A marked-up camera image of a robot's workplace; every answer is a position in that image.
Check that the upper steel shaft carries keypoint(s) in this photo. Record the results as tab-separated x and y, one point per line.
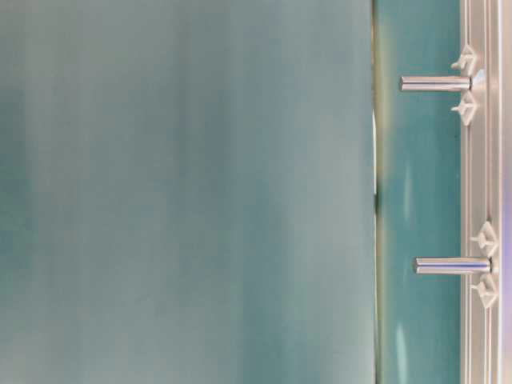
435	83

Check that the steel shaft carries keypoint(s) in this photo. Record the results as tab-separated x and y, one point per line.
452	266
435	83

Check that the lower steel shaft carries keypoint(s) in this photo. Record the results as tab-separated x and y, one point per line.
452	266

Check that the white bracket below upper shaft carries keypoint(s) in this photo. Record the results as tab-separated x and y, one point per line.
466	108

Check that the white bracket below shaft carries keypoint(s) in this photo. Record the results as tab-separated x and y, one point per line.
466	108
486	290

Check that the white bracket above upper shaft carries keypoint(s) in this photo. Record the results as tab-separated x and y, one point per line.
466	61

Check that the white bracket below lower shaft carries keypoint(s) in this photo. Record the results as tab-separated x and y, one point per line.
486	290

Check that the aluminium extrusion rail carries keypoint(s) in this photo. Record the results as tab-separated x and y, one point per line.
486	191

